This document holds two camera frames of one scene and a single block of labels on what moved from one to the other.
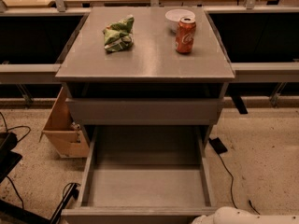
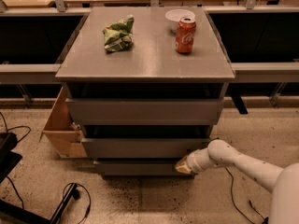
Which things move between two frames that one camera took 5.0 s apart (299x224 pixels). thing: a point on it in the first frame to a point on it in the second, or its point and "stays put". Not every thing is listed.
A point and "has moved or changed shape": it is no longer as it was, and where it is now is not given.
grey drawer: (145, 175) has moved or changed shape
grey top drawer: (144, 111) stays put
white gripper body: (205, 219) to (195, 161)
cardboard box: (66, 136) stays put
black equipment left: (8, 159) stays put
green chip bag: (119, 35) stays put
